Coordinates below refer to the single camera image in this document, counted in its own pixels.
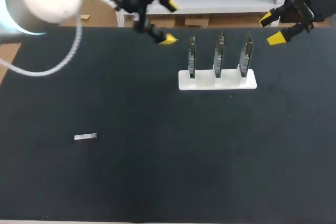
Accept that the silver optical module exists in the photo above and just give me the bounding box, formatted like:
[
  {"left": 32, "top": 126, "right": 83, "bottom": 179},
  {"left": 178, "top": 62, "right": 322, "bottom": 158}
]
[{"left": 73, "top": 132, "right": 98, "bottom": 142}]

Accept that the small green circuit board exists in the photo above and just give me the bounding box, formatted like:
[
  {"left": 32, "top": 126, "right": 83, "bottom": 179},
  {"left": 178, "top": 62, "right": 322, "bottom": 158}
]
[
  {"left": 238, "top": 31, "right": 254, "bottom": 78},
  {"left": 214, "top": 31, "right": 225, "bottom": 79},
  {"left": 188, "top": 35, "right": 197, "bottom": 79}
]

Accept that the white stand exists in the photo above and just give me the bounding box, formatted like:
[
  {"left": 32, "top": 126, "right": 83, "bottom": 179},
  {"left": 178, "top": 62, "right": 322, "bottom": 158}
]
[{"left": 178, "top": 64, "right": 257, "bottom": 91}]

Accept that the brown cardboard box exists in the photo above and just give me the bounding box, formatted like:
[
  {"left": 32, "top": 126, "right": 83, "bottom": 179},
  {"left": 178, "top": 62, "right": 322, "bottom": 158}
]
[{"left": 184, "top": 18, "right": 210, "bottom": 28}]

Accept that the white cable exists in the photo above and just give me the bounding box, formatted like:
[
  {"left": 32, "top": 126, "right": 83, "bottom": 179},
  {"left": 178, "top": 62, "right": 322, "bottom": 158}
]
[{"left": 0, "top": 0, "right": 118, "bottom": 77}]

